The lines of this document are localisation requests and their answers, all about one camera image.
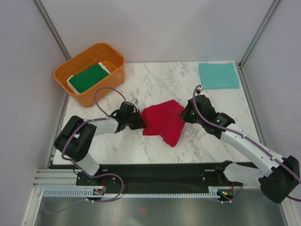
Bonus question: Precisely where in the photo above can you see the red t shirt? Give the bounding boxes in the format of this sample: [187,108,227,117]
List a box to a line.
[141,99,185,147]

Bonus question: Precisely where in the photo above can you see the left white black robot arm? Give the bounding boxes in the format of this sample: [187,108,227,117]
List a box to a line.
[54,101,146,185]

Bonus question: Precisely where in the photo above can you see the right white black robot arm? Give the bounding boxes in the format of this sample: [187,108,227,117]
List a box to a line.
[180,95,301,203]

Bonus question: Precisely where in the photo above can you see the teal folded t shirt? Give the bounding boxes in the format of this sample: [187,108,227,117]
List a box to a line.
[198,62,240,89]

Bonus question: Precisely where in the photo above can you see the orange plastic basket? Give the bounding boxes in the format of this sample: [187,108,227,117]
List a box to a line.
[54,43,125,107]

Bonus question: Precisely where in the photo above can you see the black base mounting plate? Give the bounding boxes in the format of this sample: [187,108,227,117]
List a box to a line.
[49,162,259,195]

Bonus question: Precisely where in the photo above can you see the white slotted cable duct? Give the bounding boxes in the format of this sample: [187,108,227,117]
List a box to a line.
[43,188,220,198]

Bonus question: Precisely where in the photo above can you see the right aluminium frame post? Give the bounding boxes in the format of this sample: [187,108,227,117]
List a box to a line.
[238,0,282,70]

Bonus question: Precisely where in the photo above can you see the aluminium frame post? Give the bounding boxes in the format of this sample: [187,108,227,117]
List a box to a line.
[238,0,282,70]
[33,0,71,60]

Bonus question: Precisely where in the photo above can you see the left aluminium frame post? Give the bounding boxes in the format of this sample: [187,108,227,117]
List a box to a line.
[33,0,71,60]

